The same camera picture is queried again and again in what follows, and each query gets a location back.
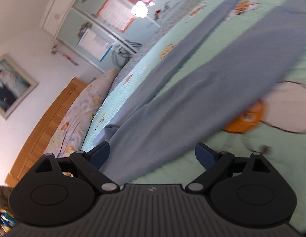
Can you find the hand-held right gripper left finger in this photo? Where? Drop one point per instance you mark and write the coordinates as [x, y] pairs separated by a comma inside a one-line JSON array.
[[100, 154]]

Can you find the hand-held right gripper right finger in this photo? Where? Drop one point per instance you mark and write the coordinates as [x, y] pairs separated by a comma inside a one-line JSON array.
[[204, 155]]

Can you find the blue-grey pants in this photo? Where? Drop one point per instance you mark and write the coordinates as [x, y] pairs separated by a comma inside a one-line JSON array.
[[192, 91]]

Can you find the floral pillow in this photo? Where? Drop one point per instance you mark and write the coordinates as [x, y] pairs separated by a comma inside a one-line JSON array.
[[79, 113]]

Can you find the wooden headboard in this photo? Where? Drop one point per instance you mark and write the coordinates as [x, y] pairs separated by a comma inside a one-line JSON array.
[[44, 128]]

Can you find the red hanging ornament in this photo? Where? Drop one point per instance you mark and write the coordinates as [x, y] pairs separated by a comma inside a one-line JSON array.
[[69, 58]]

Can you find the dark patterned cloth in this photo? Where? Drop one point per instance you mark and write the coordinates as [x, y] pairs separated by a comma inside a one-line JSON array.
[[3, 202]]

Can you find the blue-bordered chart poster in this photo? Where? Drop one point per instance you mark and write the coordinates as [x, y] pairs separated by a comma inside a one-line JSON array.
[[92, 43]]

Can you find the white framed picture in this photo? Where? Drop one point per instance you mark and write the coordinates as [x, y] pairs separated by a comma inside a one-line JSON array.
[[9, 84]]

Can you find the pale blue sliding-door wardrobe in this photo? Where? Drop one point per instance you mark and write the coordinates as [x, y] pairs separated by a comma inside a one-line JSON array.
[[133, 33]]

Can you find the red-bordered poster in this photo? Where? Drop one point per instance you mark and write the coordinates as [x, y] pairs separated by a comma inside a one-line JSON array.
[[116, 14]]

